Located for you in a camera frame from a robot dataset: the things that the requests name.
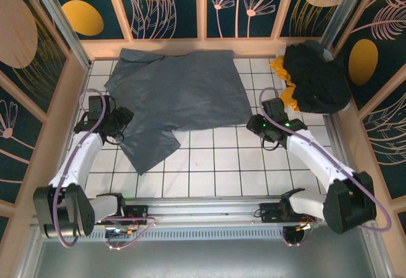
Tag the grey-blue t-shirt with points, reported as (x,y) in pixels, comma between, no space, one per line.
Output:
(190,94)

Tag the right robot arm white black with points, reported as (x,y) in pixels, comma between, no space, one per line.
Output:
(311,151)

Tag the yellow t-shirt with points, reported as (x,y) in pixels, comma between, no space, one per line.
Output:
(280,68)

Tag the black t-shirt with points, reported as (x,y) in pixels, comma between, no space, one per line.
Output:
(317,81)

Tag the aluminium side rail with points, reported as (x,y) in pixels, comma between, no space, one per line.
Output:
(330,132)

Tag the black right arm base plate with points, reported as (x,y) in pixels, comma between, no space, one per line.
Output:
(272,214)

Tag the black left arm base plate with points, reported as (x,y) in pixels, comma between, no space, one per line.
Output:
(136,211)

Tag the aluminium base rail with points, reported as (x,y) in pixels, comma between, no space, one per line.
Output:
(206,211)

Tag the aluminium corner post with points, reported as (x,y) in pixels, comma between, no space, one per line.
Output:
(344,8)
(63,21)

